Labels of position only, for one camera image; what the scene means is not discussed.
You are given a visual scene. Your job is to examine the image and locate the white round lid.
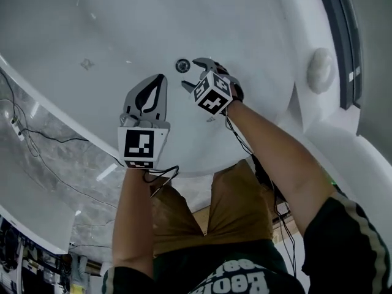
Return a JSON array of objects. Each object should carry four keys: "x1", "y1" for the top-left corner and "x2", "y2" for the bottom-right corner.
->
[{"x1": 306, "y1": 47, "x2": 335, "y2": 94}]

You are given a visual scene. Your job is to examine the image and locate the white bathtub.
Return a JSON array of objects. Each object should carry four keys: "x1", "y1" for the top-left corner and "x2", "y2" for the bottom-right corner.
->
[{"x1": 0, "y1": 0, "x2": 307, "y2": 178}]

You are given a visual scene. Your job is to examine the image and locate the cluttered equipment shelf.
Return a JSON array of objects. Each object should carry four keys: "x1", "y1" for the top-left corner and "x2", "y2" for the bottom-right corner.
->
[{"x1": 0, "y1": 214, "x2": 104, "y2": 294}]

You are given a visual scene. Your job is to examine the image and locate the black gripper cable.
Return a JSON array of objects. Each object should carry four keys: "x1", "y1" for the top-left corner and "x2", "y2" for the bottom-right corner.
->
[
  {"x1": 142, "y1": 164, "x2": 181, "y2": 199},
  {"x1": 225, "y1": 110, "x2": 298, "y2": 279}
]

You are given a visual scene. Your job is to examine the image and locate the white power strip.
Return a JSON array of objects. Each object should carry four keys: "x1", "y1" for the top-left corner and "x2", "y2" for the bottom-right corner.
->
[{"x1": 10, "y1": 117, "x2": 26, "y2": 143}]

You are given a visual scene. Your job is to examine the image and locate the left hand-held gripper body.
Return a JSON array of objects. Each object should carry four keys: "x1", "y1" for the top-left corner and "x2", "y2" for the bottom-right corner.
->
[{"x1": 117, "y1": 112, "x2": 172, "y2": 170}]

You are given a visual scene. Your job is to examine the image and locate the person's right forearm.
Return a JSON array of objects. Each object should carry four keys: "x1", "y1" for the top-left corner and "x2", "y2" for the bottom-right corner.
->
[{"x1": 225, "y1": 100, "x2": 338, "y2": 236}]

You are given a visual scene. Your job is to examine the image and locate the chrome bathtub drain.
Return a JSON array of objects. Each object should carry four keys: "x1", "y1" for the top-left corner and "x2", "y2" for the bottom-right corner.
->
[{"x1": 175, "y1": 58, "x2": 192, "y2": 74}]

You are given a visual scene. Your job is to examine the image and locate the person's left forearm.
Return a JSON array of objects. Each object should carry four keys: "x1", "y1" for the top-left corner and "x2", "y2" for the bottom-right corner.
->
[{"x1": 111, "y1": 166, "x2": 156, "y2": 279}]

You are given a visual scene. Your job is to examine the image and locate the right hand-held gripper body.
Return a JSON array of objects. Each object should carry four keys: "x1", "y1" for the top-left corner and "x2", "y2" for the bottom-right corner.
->
[{"x1": 192, "y1": 70, "x2": 246, "y2": 116}]

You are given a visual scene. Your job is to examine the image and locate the black floor cable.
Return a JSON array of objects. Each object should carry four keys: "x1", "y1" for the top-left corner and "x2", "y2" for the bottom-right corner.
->
[{"x1": 0, "y1": 69, "x2": 120, "y2": 210}]

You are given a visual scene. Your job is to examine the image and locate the green printed T-shirt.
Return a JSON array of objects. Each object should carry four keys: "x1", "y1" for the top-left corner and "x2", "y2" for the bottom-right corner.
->
[{"x1": 102, "y1": 190, "x2": 392, "y2": 294}]

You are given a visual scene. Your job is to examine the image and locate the tan shorts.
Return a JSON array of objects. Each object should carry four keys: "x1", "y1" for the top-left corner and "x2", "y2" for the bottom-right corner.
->
[{"x1": 149, "y1": 159, "x2": 276, "y2": 258}]

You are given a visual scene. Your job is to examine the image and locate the black framed window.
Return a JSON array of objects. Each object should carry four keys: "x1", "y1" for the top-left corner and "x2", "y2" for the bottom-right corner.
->
[{"x1": 314, "y1": 0, "x2": 364, "y2": 111}]

